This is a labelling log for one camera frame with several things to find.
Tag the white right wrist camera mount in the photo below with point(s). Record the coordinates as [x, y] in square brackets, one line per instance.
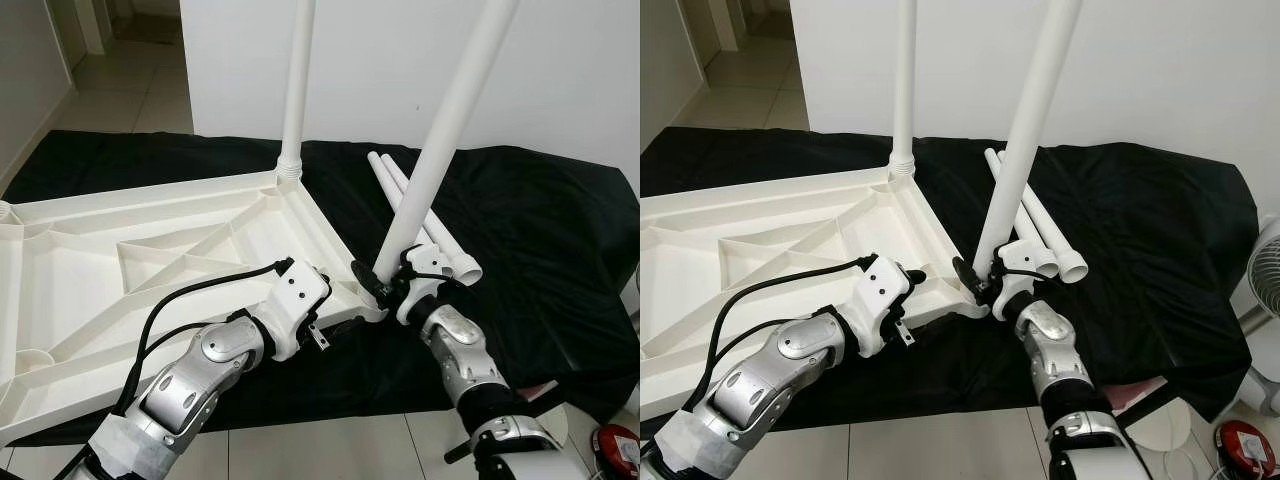
[425, 270]
[1020, 268]

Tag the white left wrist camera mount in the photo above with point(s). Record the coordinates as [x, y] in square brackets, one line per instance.
[295, 300]
[885, 295]

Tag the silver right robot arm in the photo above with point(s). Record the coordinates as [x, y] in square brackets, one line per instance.
[465, 350]
[1055, 345]

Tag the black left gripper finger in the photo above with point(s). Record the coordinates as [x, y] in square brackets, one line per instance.
[342, 323]
[912, 275]
[935, 320]
[325, 281]

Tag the white round stand base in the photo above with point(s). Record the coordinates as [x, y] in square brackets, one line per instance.
[575, 425]
[1165, 430]

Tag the red round floor object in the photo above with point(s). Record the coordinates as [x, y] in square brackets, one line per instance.
[615, 450]
[1245, 445]

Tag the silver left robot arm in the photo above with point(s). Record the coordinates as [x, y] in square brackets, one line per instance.
[185, 385]
[765, 380]

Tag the white plastic table top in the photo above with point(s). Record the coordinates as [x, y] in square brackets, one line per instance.
[720, 255]
[90, 260]

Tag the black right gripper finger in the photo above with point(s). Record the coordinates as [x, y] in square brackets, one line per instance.
[366, 277]
[966, 273]

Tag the black table cloth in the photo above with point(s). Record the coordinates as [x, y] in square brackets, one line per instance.
[1150, 220]
[540, 230]

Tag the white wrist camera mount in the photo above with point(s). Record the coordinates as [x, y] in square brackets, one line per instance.
[1020, 268]
[295, 300]
[425, 270]
[885, 295]

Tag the pink stool seat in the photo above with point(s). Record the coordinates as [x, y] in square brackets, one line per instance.
[540, 390]
[1140, 390]

